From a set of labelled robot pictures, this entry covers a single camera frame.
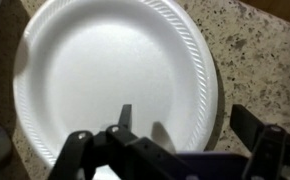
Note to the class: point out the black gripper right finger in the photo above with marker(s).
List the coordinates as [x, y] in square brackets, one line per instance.
[275, 153]

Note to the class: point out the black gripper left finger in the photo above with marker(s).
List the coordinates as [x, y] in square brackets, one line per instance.
[125, 156]

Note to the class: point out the white foam plate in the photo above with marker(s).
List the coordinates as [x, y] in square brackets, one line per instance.
[111, 66]

